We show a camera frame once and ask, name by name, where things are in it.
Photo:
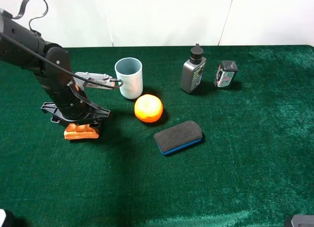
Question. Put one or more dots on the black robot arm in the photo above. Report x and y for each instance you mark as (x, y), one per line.
(50, 64)

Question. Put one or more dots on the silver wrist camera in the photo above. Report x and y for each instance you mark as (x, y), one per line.
(103, 81)

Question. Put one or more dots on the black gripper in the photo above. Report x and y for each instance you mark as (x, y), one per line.
(71, 109)

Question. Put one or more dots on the black blue board eraser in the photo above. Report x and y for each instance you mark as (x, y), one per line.
(178, 137)

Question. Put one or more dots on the small black labelled bottle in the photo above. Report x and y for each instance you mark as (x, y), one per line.
(225, 75)

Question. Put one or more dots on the orange fruit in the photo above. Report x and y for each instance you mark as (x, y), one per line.
(148, 108)

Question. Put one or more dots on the light blue cup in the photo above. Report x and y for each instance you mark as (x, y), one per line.
(129, 70)

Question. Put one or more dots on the grey pump lotion bottle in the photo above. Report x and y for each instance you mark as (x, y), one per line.
(193, 69)

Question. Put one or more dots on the green felt table mat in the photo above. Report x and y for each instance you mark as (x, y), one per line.
(254, 166)

